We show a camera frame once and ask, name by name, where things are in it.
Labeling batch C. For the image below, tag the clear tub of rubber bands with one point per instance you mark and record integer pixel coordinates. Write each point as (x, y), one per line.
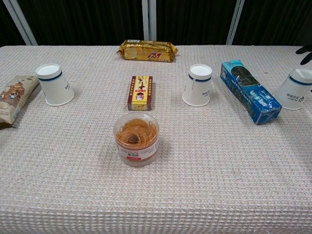
(136, 139)

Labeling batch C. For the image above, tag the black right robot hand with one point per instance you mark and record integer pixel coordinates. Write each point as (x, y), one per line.
(306, 52)

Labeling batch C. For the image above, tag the beige woven tablecloth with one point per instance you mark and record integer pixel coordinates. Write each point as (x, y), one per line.
(156, 195)

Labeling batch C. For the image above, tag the gold biscuit pack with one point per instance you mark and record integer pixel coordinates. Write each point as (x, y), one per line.
(146, 51)

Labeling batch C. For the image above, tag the brown snack bag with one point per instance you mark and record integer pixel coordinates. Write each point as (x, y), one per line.
(13, 97)

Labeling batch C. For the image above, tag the black curtain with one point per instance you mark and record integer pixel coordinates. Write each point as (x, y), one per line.
(85, 22)

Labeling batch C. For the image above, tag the blue cookie box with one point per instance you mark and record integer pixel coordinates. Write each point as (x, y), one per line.
(248, 92)

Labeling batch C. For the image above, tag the white paper cup trident logo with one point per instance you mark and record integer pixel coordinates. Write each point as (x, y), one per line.
(295, 92)

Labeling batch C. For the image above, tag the white paper cup blue band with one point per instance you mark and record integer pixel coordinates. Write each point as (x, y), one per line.
(56, 87)
(197, 87)

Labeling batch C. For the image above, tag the white frame post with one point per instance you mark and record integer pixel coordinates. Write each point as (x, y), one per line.
(149, 19)
(20, 22)
(234, 22)

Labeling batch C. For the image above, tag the red yellow small box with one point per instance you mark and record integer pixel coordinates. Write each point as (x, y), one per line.
(140, 92)

